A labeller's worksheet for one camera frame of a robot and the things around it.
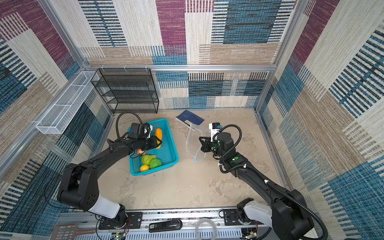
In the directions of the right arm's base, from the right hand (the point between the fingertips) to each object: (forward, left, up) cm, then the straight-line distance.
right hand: (199, 140), depth 80 cm
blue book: (+32, +7, -18) cm, 37 cm away
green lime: (-6, +25, -13) cm, 29 cm away
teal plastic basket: (+4, +20, -19) cm, 28 cm away
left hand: (+6, +23, -7) cm, 24 cm away
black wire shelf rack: (+47, +50, -2) cm, 69 cm away
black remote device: (-35, +14, -14) cm, 40 cm away
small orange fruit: (-8, +31, -15) cm, 36 cm away
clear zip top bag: (+14, +3, -21) cm, 25 cm away
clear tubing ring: (-34, -2, -16) cm, 37 cm away
